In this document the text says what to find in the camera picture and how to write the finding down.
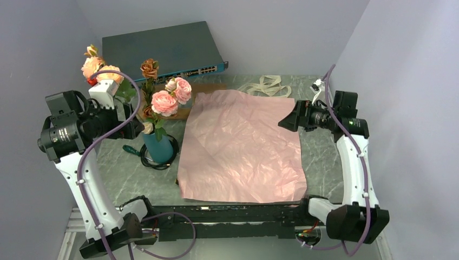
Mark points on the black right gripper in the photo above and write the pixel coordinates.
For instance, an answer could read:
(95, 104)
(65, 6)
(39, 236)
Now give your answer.
(300, 115)

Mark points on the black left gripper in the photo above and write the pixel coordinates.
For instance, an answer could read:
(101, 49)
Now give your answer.
(129, 130)

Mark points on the beige ribbon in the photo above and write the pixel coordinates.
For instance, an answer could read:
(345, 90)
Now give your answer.
(268, 85)

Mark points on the small cream rose stem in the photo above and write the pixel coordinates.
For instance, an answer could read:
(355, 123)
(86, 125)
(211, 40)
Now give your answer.
(148, 128)

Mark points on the peach rose spray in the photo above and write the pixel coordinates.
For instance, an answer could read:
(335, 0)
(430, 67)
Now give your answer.
(124, 91)

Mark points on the large pink peony flower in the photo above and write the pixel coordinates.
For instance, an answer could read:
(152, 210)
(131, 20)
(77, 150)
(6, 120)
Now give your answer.
(164, 103)

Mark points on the brown orange rose stem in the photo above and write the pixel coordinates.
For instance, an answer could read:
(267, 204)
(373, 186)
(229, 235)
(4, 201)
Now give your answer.
(149, 69)

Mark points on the pink purple wrapping paper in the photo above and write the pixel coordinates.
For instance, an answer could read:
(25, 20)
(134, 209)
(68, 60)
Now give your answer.
(234, 151)

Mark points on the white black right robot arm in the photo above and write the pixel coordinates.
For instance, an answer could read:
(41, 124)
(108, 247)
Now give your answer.
(359, 218)

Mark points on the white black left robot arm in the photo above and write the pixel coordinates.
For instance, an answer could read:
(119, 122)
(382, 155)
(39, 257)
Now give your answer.
(69, 137)

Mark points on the teal vase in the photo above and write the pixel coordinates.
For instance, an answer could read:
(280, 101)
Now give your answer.
(159, 151)

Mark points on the brown wooden board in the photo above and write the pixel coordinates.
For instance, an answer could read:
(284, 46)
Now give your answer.
(207, 88)

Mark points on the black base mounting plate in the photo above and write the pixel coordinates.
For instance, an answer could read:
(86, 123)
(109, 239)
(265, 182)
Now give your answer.
(283, 221)

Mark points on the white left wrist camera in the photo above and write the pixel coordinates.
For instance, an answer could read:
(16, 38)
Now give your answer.
(103, 92)

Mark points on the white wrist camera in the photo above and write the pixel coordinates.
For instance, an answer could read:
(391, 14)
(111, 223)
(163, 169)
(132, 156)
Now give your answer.
(103, 92)
(318, 88)

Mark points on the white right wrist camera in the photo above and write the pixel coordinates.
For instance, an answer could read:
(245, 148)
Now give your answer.
(318, 88)

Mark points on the green handled screwdriver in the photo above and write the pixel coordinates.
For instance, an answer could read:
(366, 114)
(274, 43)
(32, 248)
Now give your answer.
(131, 150)

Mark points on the grey teal network switch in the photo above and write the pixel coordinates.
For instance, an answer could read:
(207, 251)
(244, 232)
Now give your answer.
(186, 50)

